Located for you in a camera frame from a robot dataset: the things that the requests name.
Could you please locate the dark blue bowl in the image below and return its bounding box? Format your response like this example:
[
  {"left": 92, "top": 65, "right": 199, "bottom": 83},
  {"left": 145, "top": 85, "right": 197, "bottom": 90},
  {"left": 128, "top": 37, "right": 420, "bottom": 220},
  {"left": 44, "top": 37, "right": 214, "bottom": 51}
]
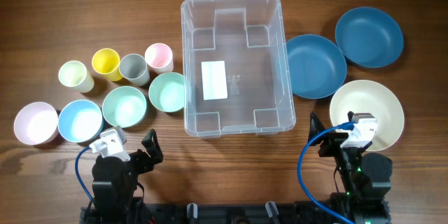
[
  {"left": 286, "top": 34, "right": 347, "bottom": 99},
  {"left": 335, "top": 7, "right": 404, "bottom": 69}
]

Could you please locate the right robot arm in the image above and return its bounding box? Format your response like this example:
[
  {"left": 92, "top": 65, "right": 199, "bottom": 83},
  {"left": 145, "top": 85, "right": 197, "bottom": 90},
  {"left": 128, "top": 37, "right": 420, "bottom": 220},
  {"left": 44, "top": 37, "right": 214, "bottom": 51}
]
[{"left": 308, "top": 111, "right": 393, "bottom": 223}]

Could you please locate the blue cable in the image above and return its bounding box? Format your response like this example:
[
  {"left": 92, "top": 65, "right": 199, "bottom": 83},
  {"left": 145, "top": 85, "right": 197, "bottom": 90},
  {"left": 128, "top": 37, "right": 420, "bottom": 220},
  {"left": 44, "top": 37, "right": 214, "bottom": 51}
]
[
  {"left": 74, "top": 146, "right": 95, "bottom": 202},
  {"left": 297, "top": 121, "right": 356, "bottom": 224}
]

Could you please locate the white label in container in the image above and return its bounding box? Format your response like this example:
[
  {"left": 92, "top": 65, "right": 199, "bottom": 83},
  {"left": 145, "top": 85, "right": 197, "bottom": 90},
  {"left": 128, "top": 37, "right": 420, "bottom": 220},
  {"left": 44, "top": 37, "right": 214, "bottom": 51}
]
[{"left": 201, "top": 61, "right": 228, "bottom": 100}]

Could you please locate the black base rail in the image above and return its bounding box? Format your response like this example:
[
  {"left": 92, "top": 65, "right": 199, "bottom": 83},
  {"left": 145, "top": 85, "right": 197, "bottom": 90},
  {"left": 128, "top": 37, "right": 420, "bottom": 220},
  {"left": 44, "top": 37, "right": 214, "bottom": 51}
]
[{"left": 79, "top": 201, "right": 390, "bottom": 224}]

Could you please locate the pink plastic cup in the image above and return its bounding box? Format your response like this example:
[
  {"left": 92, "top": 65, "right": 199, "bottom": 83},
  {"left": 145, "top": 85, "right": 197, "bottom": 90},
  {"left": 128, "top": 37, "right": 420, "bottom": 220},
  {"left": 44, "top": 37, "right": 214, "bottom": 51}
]
[{"left": 145, "top": 43, "right": 174, "bottom": 74}]

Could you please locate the left blue cable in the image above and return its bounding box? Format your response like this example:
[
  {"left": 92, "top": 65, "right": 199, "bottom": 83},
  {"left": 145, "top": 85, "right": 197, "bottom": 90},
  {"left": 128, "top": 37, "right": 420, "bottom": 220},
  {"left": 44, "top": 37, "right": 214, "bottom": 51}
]
[{"left": 74, "top": 146, "right": 95, "bottom": 202}]

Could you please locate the pale pink small bowl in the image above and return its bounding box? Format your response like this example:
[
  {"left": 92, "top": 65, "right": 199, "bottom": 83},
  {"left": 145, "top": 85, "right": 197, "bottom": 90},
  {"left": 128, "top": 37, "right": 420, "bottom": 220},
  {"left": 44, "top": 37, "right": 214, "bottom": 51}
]
[{"left": 13, "top": 101, "right": 59, "bottom": 146}]

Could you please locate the mint green bowl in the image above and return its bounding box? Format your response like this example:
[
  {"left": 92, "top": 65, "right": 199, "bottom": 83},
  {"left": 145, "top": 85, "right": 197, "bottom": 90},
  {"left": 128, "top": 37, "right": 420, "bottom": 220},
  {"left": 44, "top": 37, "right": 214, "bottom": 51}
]
[
  {"left": 102, "top": 86, "right": 147, "bottom": 128},
  {"left": 148, "top": 72, "right": 185, "bottom": 113}
]

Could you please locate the clear plastic storage container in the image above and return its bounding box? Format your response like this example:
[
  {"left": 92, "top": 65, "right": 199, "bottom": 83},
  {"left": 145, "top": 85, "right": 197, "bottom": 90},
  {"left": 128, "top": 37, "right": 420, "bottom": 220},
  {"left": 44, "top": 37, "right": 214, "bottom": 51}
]
[{"left": 181, "top": 0, "right": 296, "bottom": 138}]

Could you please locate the cream large bowl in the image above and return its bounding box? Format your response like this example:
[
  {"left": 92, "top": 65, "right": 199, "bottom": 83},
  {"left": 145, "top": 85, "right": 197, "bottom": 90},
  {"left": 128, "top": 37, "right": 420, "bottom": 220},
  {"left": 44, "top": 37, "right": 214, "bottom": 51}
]
[{"left": 330, "top": 80, "right": 405, "bottom": 151}]

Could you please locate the yellow plastic cup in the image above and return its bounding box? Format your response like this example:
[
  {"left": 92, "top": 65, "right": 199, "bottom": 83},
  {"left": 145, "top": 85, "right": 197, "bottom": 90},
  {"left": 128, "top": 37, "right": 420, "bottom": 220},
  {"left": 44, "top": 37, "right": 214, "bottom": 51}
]
[{"left": 92, "top": 48, "right": 123, "bottom": 82}]

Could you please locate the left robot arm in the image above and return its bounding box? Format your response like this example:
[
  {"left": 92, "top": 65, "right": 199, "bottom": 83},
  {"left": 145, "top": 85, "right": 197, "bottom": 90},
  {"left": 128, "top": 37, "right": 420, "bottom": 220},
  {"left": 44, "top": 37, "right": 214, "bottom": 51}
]
[{"left": 90, "top": 127, "right": 163, "bottom": 223}]

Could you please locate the light blue small bowl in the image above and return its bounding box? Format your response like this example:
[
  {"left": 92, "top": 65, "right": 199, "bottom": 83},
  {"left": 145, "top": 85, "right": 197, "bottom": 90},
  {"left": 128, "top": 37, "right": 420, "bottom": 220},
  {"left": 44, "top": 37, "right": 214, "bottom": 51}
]
[{"left": 58, "top": 99, "right": 104, "bottom": 143}]

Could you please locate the right blue cable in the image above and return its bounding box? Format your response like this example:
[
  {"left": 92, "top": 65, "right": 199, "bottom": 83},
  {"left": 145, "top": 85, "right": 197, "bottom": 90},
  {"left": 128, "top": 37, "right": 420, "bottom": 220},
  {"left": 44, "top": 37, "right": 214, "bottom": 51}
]
[{"left": 297, "top": 121, "right": 356, "bottom": 224}]

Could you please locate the cream plastic cup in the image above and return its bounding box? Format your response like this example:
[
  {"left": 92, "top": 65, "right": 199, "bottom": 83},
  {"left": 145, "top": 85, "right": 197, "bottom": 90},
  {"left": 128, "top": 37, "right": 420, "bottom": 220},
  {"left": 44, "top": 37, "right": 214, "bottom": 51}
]
[{"left": 58, "top": 60, "right": 95, "bottom": 93}]

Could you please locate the grey plastic cup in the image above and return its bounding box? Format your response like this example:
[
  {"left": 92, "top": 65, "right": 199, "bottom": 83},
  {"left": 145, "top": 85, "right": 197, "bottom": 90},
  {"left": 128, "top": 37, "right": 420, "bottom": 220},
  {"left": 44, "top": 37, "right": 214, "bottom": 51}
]
[{"left": 119, "top": 53, "right": 150, "bottom": 86}]

